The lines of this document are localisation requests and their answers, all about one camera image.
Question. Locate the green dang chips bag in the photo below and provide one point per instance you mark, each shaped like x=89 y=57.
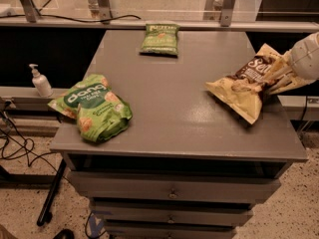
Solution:
x=100 y=114

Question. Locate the brown and cream chip bag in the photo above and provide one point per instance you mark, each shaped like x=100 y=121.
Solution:
x=246 y=90

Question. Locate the grey drawer cabinet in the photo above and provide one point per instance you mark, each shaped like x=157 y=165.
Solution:
x=178 y=127

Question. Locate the green jalapeno chip bag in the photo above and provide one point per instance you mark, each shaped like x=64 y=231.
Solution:
x=160 y=39

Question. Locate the white pump dispenser bottle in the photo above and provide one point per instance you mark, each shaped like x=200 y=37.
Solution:
x=40 y=82

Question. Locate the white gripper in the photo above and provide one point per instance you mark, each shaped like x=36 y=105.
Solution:
x=305 y=58

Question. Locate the middle drawer with knob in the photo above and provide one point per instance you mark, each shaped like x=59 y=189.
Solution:
x=171 y=213

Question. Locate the drawer with knob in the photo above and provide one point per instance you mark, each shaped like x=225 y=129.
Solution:
x=172 y=187
x=171 y=213

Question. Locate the top drawer with knob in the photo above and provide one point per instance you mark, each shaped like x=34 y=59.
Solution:
x=172 y=187

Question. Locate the black metal stand leg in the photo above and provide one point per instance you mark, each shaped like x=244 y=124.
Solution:
x=45 y=215

